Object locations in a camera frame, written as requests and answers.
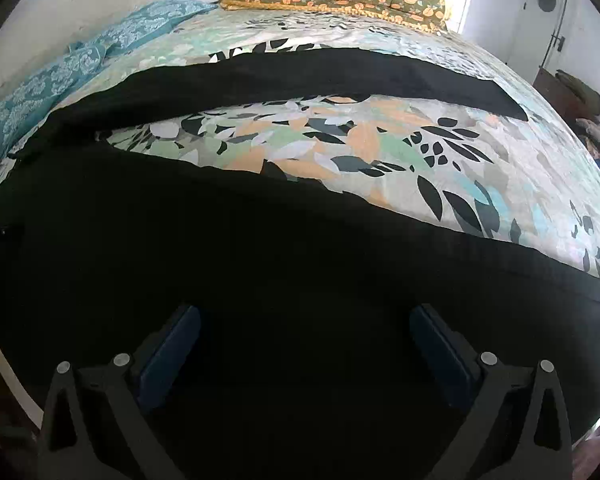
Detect pile of mixed clothes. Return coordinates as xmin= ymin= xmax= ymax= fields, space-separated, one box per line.
xmin=575 ymin=117 xmax=600 ymax=177

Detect green folded clothing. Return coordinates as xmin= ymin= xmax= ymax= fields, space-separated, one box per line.
xmin=555 ymin=69 xmax=600 ymax=116

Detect brown wooden cabinet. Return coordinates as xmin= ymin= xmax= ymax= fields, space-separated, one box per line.
xmin=532 ymin=67 xmax=590 ymax=122

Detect teal patterned pillow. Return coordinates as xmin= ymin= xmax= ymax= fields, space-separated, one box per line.
xmin=0 ymin=0 xmax=170 ymax=113

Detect leaf print bedspread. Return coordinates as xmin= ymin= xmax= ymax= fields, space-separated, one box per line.
xmin=0 ymin=7 xmax=600 ymax=281

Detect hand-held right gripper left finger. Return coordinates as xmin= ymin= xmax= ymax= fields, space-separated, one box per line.
xmin=40 ymin=304 xmax=203 ymax=480

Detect black pants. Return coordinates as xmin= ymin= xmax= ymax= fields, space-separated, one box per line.
xmin=0 ymin=46 xmax=600 ymax=480

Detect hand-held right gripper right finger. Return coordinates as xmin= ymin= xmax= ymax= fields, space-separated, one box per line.
xmin=409 ymin=304 xmax=573 ymax=480

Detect white door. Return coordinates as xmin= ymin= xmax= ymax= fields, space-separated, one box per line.
xmin=505 ymin=0 xmax=581 ymax=77

